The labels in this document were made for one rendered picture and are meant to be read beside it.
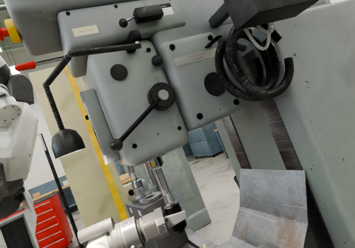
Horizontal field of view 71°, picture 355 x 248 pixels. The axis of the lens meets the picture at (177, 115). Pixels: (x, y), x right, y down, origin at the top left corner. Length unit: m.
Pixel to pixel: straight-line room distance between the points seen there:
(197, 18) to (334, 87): 0.45
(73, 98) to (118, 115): 1.89
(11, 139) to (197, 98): 0.57
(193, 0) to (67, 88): 1.89
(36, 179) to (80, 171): 7.41
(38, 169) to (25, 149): 8.90
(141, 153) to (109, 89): 0.18
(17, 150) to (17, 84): 0.30
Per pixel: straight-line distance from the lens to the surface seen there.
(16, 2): 0.70
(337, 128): 0.84
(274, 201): 0.92
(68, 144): 0.63
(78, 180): 2.44
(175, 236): 1.01
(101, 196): 2.46
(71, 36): 0.67
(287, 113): 0.78
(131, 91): 0.65
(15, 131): 0.92
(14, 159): 0.88
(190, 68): 0.70
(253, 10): 0.55
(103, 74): 0.65
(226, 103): 0.73
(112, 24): 0.69
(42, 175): 9.79
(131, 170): 1.07
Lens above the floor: 1.37
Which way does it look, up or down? 2 degrees up
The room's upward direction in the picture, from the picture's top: 21 degrees counter-clockwise
